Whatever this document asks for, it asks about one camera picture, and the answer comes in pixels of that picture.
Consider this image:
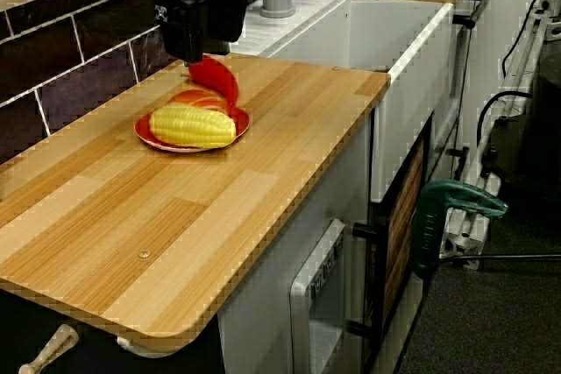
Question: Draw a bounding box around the thin black cable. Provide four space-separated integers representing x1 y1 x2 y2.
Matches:
501 0 554 77

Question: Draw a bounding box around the black framed wooden door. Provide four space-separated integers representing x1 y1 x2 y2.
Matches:
370 115 435 349

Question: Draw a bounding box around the black oven handle bar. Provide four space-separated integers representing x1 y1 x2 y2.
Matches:
452 0 494 29

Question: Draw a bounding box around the aluminium frame rail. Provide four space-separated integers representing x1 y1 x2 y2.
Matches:
437 0 554 271

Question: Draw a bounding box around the green metal clamp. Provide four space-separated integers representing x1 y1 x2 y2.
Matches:
409 179 510 281

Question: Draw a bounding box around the red toy chili pepper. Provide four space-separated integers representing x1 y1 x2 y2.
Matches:
188 53 241 108

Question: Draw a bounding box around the dark bulky equipment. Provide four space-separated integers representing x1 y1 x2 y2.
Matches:
481 40 561 217

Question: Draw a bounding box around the thick black cable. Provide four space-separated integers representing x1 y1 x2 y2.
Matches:
476 90 534 138

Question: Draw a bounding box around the white toy dishwasher door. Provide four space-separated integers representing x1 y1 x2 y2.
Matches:
288 218 347 374

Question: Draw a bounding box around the white toy kitchen cabinet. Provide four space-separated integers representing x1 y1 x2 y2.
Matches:
217 109 373 374

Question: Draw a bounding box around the black cabinet door handle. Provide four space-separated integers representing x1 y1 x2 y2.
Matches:
345 221 389 341

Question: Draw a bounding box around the black metal rod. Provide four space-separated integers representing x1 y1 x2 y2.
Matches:
437 252 561 265

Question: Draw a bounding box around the white toy kitchen sink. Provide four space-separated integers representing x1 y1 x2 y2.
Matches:
227 0 455 204

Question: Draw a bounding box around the red round plate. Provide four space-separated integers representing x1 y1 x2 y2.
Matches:
133 101 252 154

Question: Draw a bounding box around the cream wooden handle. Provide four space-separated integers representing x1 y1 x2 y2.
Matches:
17 323 81 374

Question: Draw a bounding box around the yellow toy corn cob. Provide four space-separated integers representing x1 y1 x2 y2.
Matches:
148 104 238 149

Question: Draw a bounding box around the white plastic hook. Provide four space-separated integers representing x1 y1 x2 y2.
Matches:
116 334 198 358

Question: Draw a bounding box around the small black drawer handle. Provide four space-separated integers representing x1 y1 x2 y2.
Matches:
445 145 471 182

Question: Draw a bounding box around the salmon sushi toy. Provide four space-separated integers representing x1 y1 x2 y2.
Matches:
168 88 233 113

